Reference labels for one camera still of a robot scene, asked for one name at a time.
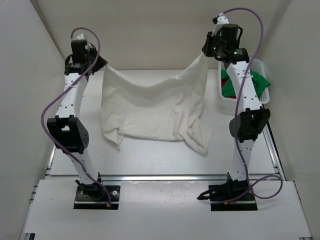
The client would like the white plastic basket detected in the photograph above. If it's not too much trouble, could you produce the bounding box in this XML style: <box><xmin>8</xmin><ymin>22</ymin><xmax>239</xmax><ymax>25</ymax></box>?
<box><xmin>218</xmin><ymin>58</ymin><xmax>271</xmax><ymax>105</ymax></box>

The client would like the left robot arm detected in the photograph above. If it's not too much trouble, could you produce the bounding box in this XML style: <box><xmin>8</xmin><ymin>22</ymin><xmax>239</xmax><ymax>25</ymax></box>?
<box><xmin>46</xmin><ymin>39</ymin><xmax>107</xmax><ymax>200</ymax></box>

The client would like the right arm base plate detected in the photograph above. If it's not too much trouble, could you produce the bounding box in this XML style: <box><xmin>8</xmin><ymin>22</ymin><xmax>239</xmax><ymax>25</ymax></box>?
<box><xmin>197</xmin><ymin>174</ymin><xmax>258</xmax><ymax>212</ymax></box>

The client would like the red t shirt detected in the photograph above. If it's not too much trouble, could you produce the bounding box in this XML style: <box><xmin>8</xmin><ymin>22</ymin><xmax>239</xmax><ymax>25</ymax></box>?
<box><xmin>221</xmin><ymin>78</ymin><xmax>236</xmax><ymax>99</ymax></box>

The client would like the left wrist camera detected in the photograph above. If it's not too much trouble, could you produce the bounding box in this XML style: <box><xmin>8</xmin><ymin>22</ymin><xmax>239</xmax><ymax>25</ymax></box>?
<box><xmin>71</xmin><ymin>32</ymin><xmax>88</xmax><ymax>43</ymax></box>

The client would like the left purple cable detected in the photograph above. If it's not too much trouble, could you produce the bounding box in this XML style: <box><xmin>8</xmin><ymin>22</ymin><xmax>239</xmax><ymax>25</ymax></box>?
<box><xmin>40</xmin><ymin>27</ymin><xmax>113</xmax><ymax>206</ymax></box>

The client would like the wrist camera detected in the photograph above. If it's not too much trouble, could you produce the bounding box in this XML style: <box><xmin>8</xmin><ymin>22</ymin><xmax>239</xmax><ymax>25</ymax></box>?
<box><xmin>211</xmin><ymin>13</ymin><xmax>229</xmax><ymax>37</ymax></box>
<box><xmin>71</xmin><ymin>32</ymin><xmax>88</xmax><ymax>43</ymax></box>

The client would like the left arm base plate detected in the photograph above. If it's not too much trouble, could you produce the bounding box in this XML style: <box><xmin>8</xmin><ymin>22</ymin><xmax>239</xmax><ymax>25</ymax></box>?
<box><xmin>73</xmin><ymin>180</ymin><xmax>121</xmax><ymax>210</ymax></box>

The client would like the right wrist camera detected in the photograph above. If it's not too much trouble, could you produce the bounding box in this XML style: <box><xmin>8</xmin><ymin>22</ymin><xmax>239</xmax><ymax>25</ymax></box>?
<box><xmin>211</xmin><ymin>13</ymin><xmax>229</xmax><ymax>37</ymax></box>

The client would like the aluminium front rail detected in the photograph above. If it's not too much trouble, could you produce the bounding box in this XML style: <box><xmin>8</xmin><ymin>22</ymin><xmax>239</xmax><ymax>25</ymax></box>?
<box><xmin>44</xmin><ymin>173</ymin><xmax>286</xmax><ymax>183</ymax></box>

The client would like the white t shirt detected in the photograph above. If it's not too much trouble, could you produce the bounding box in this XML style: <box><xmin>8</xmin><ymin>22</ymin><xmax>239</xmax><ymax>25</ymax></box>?
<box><xmin>100</xmin><ymin>53</ymin><xmax>214</xmax><ymax>156</ymax></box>

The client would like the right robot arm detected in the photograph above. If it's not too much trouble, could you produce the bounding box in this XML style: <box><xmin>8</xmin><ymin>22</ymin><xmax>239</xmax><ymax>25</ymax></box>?
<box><xmin>202</xmin><ymin>23</ymin><xmax>271</xmax><ymax>200</ymax></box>

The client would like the green t shirt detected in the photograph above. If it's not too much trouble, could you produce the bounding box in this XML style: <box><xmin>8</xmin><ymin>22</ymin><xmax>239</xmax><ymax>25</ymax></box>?
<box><xmin>220</xmin><ymin>69</ymin><xmax>271</xmax><ymax>98</ymax></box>

